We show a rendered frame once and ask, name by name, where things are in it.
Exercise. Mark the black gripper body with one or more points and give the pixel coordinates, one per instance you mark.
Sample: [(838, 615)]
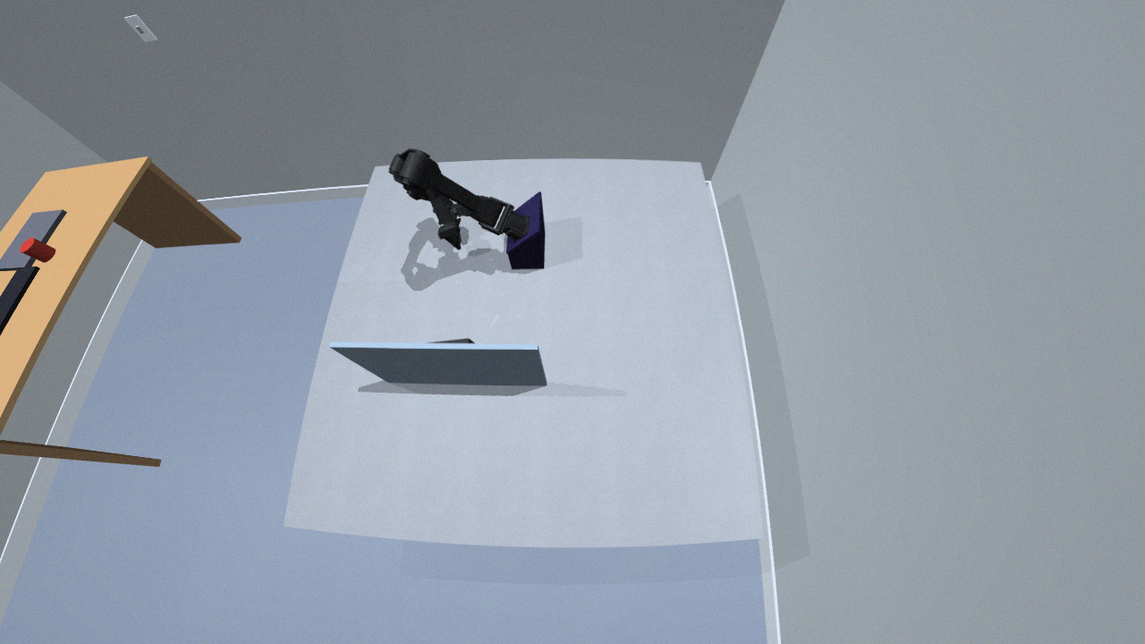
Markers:
[(450, 226)]

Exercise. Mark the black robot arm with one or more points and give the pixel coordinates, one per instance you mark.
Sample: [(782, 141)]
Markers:
[(422, 179)]

